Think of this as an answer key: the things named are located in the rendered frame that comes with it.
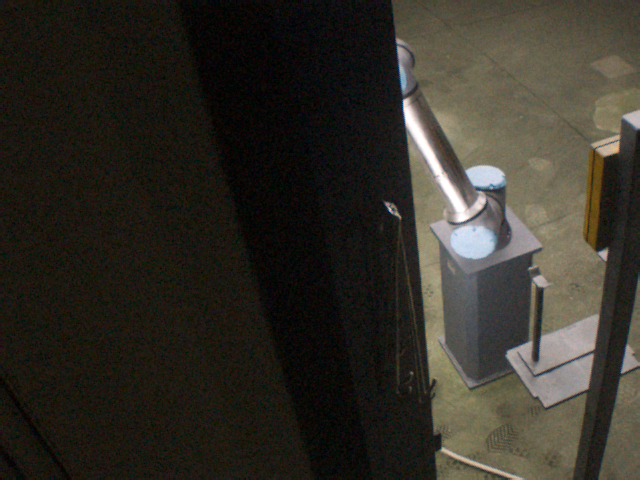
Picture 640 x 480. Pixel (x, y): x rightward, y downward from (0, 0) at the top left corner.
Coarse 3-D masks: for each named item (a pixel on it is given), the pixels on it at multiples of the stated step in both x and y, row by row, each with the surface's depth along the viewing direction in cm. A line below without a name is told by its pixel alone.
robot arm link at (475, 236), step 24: (408, 72) 216; (408, 96) 217; (408, 120) 222; (432, 120) 224; (432, 144) 226; (432, 168) 231; (456, 168) 231; (456, 192) 234; (480, 192) 242; (456, 216) 239; (480, 216) 237; (456, 240) 242; (480, 240) 239
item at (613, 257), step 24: (624, 120) 140; (624, 144) 143; (624, 168) 146; (624, 192) 149; (624, 216) 151; (624, 240) 155; (624, 264) 159; (624, 288) 164; (600, 312) 175; (624, 312) 169; (600, 336) 179; (624, 336) 175; (600, 360) 182; (600, 384) 186; (600, 408) 192; (600, 432) 200; (600, 456) 209
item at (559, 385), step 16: (544, 336) 212; (512, 352) 209; (592, 352) 204; (560, 368) 202; (576, 368) 201; (624, 368) 198; (544, 384) 199; (560, 384) 198; (576, 384) 197; (544, 400) 195; (560, 400) 194
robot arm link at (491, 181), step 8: (472, 168) 258; (480, 168) 258; (488, 168) 257; (496, 168) 257; (472, 176) 254; (480, 176) 254; (488, 176) 253; (496, 176) 252; (504, 176) 253; (472, 184) 250; (480, 184) 249; (488, 184) 249; (496, 184) 249; (504, 184) 252; (488, 192) 249; (496, 192) 251; (504, 192) 254; (496, 200) 249; (504, 200) 255; (504, 208) 259; (504, 216) 261
